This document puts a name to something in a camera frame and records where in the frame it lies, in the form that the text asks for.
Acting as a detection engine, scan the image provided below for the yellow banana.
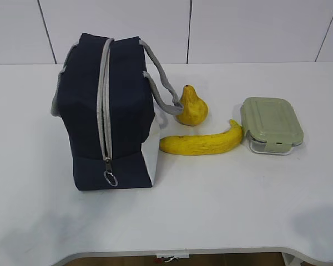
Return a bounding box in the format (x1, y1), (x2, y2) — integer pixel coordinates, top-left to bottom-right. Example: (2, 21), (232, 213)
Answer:
(159, 119), (243, 156)

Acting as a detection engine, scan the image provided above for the yellow pear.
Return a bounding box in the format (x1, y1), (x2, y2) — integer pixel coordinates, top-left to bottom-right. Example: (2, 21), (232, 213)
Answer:
(176, 85), (209, 126)

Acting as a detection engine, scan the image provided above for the navy blue lunch bag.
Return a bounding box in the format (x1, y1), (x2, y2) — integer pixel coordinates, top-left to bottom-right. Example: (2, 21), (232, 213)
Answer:
(51, 33), (184, 191)

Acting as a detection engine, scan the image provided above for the green lidded glass container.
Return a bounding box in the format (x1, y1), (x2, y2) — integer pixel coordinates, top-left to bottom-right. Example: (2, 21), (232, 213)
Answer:
(240, 97), (304, 155)

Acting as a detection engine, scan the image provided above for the white bracket under table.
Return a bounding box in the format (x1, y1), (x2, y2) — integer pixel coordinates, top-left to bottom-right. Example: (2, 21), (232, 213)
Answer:
(154, 252), (190, 264)

